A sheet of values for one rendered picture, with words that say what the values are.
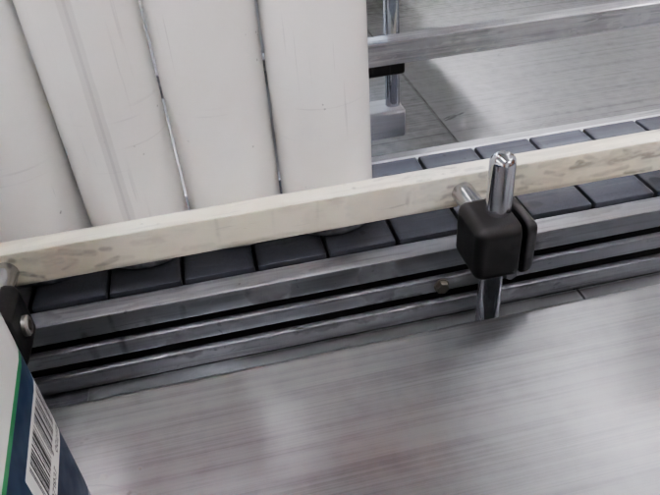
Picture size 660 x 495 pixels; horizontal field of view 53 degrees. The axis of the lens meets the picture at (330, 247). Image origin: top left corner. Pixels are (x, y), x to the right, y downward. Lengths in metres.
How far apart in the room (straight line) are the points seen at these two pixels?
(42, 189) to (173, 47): 0.09
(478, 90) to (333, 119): 0.34
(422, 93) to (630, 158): 0.29
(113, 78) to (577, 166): 0.24
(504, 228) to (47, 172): 0.22
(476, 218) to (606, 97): 0.36
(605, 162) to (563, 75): 0.31
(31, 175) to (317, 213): 0.14
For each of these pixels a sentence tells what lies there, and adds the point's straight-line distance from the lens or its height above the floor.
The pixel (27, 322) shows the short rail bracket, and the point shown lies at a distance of 0.31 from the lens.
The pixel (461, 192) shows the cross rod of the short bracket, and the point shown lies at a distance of 0.34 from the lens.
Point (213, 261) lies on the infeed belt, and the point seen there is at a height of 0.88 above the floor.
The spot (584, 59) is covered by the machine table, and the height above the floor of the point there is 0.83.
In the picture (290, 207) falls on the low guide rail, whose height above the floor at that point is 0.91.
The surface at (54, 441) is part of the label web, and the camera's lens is 0.20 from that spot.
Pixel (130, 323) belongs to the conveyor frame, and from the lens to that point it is 0.35.
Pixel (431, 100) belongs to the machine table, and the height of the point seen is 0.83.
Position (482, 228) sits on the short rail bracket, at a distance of 0.30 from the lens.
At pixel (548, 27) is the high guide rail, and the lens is 0.42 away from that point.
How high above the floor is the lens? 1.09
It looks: 37 degrees down
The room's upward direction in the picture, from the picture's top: 5 degrees counter-clockwise
